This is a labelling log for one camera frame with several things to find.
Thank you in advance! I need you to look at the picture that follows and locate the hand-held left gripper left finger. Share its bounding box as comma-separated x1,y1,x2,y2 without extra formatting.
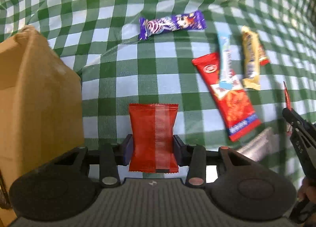
53,134,134,188

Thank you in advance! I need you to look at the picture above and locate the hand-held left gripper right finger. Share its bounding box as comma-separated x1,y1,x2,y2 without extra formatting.
173,134,250,188

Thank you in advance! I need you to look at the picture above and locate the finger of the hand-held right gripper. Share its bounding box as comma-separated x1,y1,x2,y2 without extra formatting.
289,128,316,177
282,107,316,142

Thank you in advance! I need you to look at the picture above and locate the thin red snack packet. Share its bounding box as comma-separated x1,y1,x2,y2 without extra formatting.
283,81,292,109

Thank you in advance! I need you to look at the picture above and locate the plain red snack packet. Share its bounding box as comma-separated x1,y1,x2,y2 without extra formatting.
128,103,179,174

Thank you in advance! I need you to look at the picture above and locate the long red snack packet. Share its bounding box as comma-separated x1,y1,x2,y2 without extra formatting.
192,53,262,142

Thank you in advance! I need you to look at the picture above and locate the yellow snack bar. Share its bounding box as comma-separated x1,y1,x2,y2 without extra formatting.
241,26,261,91

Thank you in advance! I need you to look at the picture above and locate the light blue snack bar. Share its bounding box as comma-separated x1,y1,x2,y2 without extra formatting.
217,32,241,90

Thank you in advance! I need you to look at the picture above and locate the cardboard box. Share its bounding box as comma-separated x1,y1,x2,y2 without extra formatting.
0,25,86,226

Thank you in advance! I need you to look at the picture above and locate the person's right hand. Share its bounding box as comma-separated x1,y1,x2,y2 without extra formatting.
297,176,316,203

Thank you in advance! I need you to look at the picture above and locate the silver foil snack packet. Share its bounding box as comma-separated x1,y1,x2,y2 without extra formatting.
236,127,273,162

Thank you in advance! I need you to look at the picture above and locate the small red-brown snack bar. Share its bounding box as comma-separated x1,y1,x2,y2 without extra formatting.
257,43,271,67

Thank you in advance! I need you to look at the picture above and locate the green checkered sofa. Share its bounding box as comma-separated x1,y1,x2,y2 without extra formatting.
0,0,316,184

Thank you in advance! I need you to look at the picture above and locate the purple candy bar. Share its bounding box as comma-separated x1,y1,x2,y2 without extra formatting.
139,10,207,41

